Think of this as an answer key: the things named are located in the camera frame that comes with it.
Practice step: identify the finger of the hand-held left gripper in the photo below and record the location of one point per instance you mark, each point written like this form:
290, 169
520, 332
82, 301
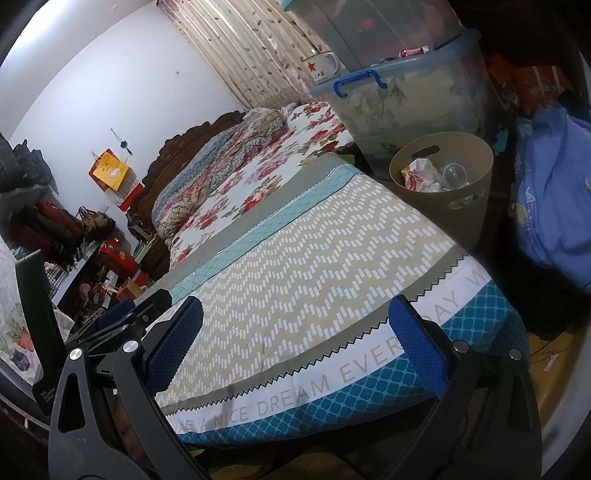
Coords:
106, 330
157, 302

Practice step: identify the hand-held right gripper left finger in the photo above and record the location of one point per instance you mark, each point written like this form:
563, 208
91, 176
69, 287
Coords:
171, 341

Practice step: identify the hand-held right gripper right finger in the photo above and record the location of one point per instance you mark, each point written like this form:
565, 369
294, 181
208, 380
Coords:
415, 341

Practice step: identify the beige plastic waste bin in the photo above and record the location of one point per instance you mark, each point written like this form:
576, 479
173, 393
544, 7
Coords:
461, 221

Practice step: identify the white plastic bag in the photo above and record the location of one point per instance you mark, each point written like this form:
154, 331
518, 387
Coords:
422, 175

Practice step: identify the small cardboard box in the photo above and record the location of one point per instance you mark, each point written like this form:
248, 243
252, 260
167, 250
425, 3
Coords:
131, 290

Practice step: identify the red box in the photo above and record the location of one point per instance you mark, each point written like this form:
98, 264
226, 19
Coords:
117, 256

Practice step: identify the brown handbag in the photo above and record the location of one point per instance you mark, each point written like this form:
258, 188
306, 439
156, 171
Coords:
97, 224

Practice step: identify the grey shelf unit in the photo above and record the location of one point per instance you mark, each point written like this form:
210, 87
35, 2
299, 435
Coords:
27, 194

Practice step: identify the zigzag patterned bed cover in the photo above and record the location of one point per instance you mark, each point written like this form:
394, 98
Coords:
300, 277

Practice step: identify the yellow paper bag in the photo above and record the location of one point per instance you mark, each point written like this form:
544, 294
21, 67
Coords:
108, 170

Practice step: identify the patchwork floral quilt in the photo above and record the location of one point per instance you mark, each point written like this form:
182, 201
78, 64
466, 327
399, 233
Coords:
217, 161

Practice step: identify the carved wooden headboard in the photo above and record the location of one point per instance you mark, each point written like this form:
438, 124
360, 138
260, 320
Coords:
184, 138

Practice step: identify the clear plastic cup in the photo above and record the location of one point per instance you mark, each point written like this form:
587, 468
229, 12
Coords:
456, 175

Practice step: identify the white red floral bedsheet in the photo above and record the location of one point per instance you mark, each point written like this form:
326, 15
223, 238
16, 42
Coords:
286, 170

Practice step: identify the blue cloth bundle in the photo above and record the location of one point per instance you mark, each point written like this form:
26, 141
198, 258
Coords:
554, 207

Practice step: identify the beige leaf-print curtain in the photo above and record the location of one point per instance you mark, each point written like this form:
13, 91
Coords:
240, 50

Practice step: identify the orange plastic bag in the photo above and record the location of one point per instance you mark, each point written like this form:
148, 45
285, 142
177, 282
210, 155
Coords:
531, 83

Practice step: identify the white enamel mug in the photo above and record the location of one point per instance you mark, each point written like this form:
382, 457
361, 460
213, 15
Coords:
321, 69

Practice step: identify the red white packet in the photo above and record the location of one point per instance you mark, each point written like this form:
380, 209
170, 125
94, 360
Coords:
413, 52

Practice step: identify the clear storage box teal lid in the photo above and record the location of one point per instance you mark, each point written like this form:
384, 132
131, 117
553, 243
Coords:
369, 27

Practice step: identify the red wall hanging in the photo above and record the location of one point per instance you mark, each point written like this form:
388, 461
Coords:
130, 198

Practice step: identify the dark wall hook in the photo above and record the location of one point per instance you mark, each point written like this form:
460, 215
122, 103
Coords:
123, 141

